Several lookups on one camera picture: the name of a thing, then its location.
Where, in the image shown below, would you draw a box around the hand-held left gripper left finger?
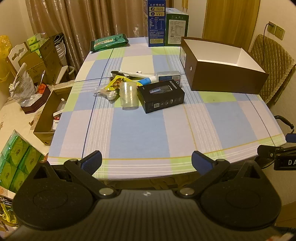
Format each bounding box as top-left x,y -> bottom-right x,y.
32,151 -> 119,199

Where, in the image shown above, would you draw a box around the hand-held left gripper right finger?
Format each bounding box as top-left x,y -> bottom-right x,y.
177,151 -> 264,198

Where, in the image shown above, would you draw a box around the cotton swab packet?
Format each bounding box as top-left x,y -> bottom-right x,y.
94,88 -> 118,100

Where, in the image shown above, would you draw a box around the clear plastic cup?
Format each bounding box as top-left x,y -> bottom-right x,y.
119,82 -> 139,110

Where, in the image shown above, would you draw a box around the black product box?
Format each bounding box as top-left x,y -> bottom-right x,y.
137,80 -> 185,114

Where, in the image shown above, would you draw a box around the yellow snack packet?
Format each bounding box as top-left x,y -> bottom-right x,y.
103,75 -> 139,91

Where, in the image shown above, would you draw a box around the brown cardboard container box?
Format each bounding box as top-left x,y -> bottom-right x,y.
180,37 -> 270,94

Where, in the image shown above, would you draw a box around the clear floss pick box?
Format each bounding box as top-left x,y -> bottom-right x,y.
155,71 -> 181,82

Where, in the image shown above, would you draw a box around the white toothbrush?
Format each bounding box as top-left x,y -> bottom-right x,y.
110,70 -> 155,78

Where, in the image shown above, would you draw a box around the blue toothpaste tube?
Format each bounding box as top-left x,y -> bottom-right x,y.
136,77 -> 160,87

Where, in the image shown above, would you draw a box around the open brown cardboard box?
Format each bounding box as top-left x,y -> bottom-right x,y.
33,87 -> 73,146

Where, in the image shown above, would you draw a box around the wrapped bundle green tissue packs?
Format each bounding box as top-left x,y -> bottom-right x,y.
0,130 -> 45,193

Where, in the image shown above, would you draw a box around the quilted chair cover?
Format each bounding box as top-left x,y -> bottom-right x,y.
248,34 -> 296,105

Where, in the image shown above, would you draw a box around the dark red box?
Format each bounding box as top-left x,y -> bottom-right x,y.
21,85 -> 51,114

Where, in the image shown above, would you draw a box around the yellow green snack bag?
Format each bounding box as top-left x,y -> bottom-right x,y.
0,199 -> 19,232

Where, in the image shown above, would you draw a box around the white plastic bag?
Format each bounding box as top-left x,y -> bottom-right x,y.
9,62 -> 37,107

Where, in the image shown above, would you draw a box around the tan cardboard carton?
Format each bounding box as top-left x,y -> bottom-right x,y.
18,51 -> 48,84

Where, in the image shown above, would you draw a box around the tall brown cardboard carton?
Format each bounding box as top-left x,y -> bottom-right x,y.
38,32 -> 68,80

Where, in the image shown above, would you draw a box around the stack of white bowls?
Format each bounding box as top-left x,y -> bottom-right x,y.
54,35 -> 67,61

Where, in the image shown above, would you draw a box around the green wet wipes packet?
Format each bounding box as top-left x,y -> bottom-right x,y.
90,34 -> 129,52

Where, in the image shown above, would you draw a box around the pile of green tissue boxes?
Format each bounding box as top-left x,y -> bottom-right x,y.
26,33 -> 48,56

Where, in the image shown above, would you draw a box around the white carved chair back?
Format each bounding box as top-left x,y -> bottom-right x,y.
6,42 -> 30,70

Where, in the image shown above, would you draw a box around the green carton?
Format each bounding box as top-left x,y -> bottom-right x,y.
165,7 -> 189,47

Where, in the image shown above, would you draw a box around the wooden door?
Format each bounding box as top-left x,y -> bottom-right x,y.
202,0 -> 260,47

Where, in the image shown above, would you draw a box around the brown curtain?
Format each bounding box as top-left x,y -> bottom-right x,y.
23,0 -> 174,79

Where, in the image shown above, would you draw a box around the blue carton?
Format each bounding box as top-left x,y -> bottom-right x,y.
147,0 -> 167,47

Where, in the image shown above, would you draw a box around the yellow plastic bag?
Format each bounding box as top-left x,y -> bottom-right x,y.
0,35 -> 13,81

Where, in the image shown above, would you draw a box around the black metal frame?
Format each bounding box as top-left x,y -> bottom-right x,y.
275,115 -> 295,130

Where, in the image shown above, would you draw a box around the white hooked handle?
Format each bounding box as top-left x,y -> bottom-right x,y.
55,65 -> 75,84

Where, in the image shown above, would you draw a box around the empty wall socket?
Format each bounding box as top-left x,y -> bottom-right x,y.
275,25 -> 285,40

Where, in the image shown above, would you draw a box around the black power cable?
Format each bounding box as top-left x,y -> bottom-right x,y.
264,21 -> 275,36

